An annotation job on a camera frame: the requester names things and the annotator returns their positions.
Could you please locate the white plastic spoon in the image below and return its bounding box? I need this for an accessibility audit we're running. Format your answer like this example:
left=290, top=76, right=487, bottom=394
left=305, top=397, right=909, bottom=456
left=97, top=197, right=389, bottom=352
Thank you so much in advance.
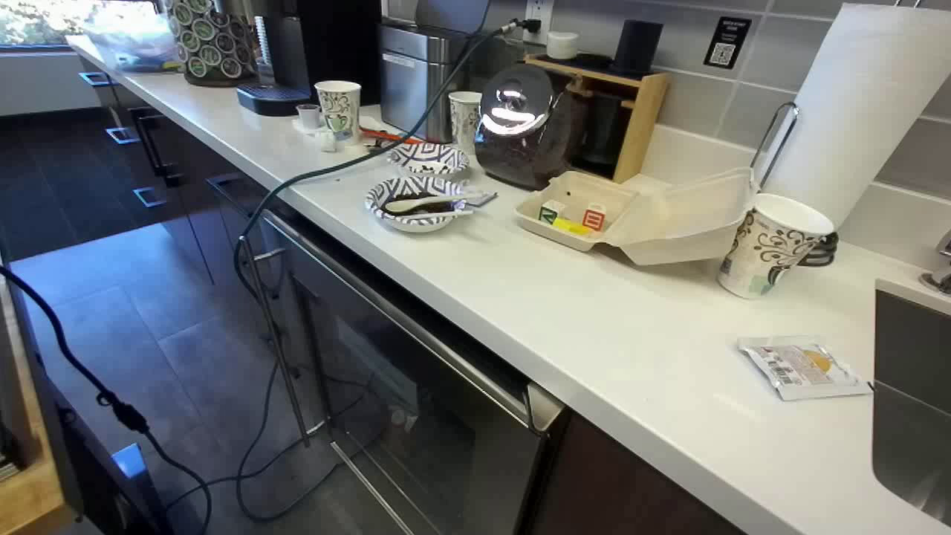
left=381, top=194, right=469, bottom=220

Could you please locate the patterned paper bowl with beans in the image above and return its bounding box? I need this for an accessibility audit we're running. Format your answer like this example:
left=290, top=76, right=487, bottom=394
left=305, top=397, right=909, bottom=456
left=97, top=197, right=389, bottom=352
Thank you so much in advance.
left=366, top=177, right=478, bottom=238

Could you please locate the empty patterned paper bowl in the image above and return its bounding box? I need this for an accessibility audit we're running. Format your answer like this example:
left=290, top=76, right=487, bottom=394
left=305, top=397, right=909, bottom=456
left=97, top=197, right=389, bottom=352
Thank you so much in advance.
left=383, top=141, right=473, bottom=186

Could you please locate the small white printed sachet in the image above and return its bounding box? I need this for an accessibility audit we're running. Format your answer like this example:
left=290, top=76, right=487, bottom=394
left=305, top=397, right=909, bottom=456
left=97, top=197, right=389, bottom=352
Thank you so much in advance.
left=454, top=186, right=501, bottom=211

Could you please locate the yellow tea packet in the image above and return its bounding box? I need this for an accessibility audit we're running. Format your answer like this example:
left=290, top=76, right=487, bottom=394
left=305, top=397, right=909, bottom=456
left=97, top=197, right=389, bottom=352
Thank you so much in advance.
left=550, top=215, right=597, bottom=242

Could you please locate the red tea packet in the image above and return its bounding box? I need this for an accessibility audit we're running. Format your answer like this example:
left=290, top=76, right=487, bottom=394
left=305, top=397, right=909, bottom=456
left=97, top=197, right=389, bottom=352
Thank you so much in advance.
left=580, top=206, right=611, bottom=238

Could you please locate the glass door undercounter appliance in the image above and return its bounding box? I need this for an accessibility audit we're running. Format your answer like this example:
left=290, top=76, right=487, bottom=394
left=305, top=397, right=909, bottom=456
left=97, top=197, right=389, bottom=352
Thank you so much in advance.
left=258, top=208, right=567, bottom=535

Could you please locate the red thin object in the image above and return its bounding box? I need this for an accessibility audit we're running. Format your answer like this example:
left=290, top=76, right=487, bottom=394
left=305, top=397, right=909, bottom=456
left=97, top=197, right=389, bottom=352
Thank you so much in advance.
left=356, top=122, right=409, bottom=144

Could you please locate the black cup inside rack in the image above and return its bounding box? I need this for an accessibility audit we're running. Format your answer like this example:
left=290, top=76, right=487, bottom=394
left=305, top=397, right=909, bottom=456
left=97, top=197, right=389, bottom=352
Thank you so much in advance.
left=577, top=87, right=632, bottom=172

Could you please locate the stainless steel appliance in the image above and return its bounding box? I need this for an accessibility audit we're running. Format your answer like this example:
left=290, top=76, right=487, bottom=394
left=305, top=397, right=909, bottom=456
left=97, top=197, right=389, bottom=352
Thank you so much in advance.
left=378, top=25, right=469, bottom=144

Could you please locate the beige clamshell takeout container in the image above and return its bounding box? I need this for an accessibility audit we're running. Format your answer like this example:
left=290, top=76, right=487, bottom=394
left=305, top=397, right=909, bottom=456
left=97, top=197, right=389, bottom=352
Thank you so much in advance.
left=512, top=168, right=759, bottom=270

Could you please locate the small white container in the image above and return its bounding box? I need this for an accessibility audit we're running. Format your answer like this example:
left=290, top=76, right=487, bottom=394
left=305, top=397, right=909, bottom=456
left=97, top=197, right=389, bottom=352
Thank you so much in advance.
left=545, top=29, right=583, bottom=62

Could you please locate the dark lower cabinet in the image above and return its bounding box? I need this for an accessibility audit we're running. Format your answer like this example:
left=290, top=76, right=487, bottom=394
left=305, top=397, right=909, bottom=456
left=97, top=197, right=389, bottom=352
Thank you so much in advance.
left=76, top=70, right=301, bottom=293
left=519, top=408, right=748, bottom=535

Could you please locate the black coffee maker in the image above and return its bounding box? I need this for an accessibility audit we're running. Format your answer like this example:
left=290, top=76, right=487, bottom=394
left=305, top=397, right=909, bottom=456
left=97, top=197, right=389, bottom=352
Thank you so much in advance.
left=235, top=0, right=386, bottom=120

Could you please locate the large patterned paper cup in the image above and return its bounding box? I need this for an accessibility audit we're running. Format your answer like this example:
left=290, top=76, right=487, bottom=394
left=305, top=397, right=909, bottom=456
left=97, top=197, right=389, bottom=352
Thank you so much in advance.
left=715, top=191, right=840, bottom=303

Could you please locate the flat snack packet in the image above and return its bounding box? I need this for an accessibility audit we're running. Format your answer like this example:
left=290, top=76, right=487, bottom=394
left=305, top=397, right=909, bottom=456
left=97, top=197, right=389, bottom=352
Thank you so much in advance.
left=735, top=333, right=874, bottom=404

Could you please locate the patterned cup stack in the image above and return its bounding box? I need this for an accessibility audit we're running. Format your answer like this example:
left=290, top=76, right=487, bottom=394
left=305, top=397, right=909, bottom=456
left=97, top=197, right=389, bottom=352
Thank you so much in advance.
left=160, top=0, right=265, bottom=90

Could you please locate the white paper towel roll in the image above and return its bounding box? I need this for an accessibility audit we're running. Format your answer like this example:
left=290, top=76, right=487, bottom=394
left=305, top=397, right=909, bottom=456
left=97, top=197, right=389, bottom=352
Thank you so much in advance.
left=760, top=0, right=951, bottom=230

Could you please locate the clear plastic bag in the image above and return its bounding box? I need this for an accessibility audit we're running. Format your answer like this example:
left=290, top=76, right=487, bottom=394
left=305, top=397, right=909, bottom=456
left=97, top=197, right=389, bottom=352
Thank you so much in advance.
left=81, top=4, right=180, bottom=76

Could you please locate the steel kitchen sink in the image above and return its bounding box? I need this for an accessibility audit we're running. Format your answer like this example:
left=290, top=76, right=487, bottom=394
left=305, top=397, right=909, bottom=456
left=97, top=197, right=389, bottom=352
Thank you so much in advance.
left=867, top=281, right=951, bottom=530

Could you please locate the chrome sink faucet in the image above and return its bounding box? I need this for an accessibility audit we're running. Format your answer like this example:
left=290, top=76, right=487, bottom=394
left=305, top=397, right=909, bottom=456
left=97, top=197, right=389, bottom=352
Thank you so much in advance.
left=915, top=230, right=951, bottom=298

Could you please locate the thin black power cable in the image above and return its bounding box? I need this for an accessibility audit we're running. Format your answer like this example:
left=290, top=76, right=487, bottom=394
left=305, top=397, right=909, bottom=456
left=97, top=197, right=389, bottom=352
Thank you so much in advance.
left=160, top=16, right=525, bottom=530

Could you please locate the white wall outlet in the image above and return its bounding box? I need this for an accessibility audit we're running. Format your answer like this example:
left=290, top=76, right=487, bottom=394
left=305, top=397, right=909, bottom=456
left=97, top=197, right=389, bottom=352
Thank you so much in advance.
left=519, top=0, right=556, bottom=40

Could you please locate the QR code wall sign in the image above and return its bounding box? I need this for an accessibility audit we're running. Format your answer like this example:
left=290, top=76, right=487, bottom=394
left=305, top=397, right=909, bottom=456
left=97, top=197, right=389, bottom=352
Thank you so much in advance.
left=702, top=16, right=754, bottom=76

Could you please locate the thick black cable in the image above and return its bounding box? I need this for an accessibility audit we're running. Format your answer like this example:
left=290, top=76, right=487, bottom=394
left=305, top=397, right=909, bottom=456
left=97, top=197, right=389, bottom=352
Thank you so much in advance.
left=0, top=260, right=216, bottom=535

